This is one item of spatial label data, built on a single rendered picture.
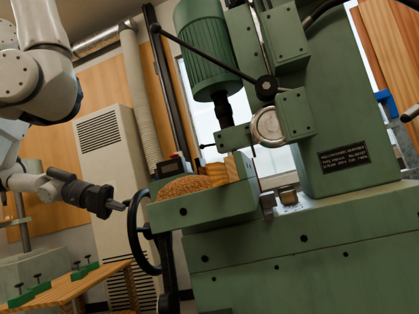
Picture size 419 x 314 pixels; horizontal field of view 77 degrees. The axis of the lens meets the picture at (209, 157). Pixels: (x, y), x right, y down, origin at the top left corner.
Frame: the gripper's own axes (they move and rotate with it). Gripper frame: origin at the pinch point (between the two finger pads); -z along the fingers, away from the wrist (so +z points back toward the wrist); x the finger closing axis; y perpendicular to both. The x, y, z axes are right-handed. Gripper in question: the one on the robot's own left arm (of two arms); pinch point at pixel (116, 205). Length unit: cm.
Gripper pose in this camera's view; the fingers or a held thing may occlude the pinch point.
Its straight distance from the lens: 93.4
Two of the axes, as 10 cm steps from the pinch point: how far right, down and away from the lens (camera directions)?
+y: 2.8, -2.4, 9.3
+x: 1.8, -9.4, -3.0
